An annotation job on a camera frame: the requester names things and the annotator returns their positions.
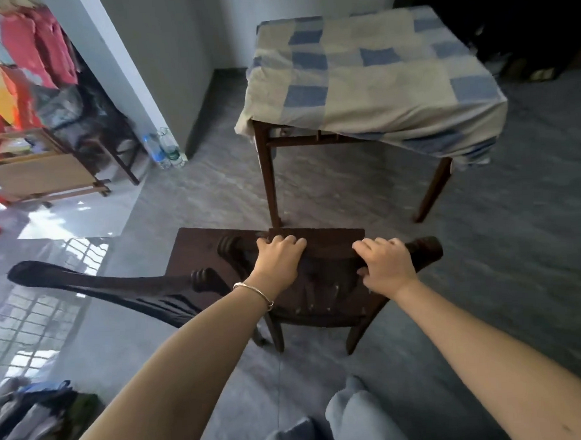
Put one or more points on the person's left hand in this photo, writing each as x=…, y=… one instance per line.
x=276, y=264

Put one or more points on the person's right hand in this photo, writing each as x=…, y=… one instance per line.
x=390, y=268

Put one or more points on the person's right thumb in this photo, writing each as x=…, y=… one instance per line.
x=364, y=272

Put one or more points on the person's left fingers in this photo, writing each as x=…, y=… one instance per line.
x=282, y=243

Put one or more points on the dark wooden chair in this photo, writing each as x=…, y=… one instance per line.
x=323, y=286
x=104, y=285

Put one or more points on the person's left forearm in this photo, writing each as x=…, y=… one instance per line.
x=182, y=378

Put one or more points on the person's right forearm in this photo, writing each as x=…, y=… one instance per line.
x=482, y=358

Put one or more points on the brown wooden table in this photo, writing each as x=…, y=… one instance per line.
x=268, y=179

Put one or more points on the clear plastic bottle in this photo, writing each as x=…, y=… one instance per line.
x=155, y=151
x=171, y=148

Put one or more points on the grey trousers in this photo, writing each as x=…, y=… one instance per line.
x=359, y=422

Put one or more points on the small dark wooden stool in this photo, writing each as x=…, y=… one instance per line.
x=119, y=156

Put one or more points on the blue beige checkered tablecloth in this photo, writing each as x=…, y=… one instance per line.
x=375, y=72

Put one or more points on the light wooden folding table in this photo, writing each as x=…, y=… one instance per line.
x=40, y=174

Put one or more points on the dark grey bag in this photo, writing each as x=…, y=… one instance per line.
x=61, y=113

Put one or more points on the dark cabinet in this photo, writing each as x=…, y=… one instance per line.
x=518, y=26

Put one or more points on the pile of folded clothes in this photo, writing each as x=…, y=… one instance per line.
x=36, y=417

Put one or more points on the row of colourful hanging clothes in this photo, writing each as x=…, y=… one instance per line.
x=20, y=61

